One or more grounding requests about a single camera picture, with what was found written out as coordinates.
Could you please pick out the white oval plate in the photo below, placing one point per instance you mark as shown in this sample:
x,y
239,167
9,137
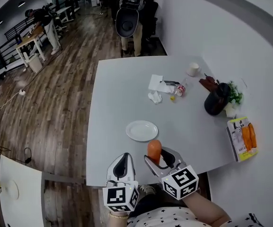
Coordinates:
x,y
141,130

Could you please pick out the white waste bin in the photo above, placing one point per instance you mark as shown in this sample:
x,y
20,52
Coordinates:
x,y
35,64

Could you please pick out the black headphones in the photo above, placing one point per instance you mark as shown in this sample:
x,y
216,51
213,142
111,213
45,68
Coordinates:
x,y
27,155

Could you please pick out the crumpled white tissue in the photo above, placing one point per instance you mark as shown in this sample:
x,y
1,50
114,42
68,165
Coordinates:
x,y
154,97

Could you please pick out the orange carrot food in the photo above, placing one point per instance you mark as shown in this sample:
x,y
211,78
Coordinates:
x,y
154,150

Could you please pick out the white side table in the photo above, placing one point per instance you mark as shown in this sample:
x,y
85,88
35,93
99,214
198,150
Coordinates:
x,y
22,212

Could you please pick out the white power strip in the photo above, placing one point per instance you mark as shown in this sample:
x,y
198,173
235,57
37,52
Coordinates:
x,y
21,93

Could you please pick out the clear plastic cup red label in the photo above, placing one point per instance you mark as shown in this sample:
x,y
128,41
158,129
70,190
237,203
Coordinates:
x,y
181,88

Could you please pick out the white plant pot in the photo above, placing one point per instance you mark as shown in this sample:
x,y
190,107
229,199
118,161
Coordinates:
x,y
231,110

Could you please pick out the small yellow piece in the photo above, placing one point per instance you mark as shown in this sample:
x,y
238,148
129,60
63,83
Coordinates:
x,y
172,98

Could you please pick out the yellow and orange book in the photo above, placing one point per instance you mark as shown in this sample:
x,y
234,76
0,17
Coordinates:
x,y
243,138

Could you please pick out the black and white open case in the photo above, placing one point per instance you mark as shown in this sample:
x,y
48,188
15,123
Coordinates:
x,y
128,20

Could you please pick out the black jug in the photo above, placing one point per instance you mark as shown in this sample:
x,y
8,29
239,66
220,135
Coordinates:
x,y
215,100

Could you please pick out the person's dark trousers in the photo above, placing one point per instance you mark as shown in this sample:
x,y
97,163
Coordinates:
x,y
155,202

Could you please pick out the white star-print shirt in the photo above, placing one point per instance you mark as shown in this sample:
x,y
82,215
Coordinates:
x,y
164,219

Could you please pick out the white cup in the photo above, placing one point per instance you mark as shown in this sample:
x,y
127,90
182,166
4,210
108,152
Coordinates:
x,y
193,69

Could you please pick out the green leafy plant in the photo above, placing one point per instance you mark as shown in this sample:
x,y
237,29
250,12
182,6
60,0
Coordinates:
x,y
235,93

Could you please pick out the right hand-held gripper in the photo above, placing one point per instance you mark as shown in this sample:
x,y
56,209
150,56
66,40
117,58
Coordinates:
x,y
180,181

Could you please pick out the black office chair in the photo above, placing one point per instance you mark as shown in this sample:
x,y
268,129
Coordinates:
x,y
150,15

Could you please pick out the person's right forearm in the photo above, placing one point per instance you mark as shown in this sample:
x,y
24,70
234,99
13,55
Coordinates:
x,y
209,209

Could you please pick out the person's white shoe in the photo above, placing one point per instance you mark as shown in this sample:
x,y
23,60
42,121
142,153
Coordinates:
x,y
147,189

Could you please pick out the brown leather pouch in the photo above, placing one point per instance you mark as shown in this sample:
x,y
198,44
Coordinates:
x,y
208,83

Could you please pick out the flat white napkin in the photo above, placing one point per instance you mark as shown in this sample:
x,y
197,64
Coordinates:
x,y
155,82

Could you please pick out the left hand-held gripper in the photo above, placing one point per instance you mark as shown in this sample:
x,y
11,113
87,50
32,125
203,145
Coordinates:
x,y
120,196

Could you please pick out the person's left forearm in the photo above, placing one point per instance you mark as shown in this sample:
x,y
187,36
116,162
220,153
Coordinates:
x,y
117,222

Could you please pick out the wooden top desk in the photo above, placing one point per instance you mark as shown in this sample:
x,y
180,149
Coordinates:
x,y
29,40

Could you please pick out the black pen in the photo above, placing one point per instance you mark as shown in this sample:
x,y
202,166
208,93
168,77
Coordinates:
x,y
171,82

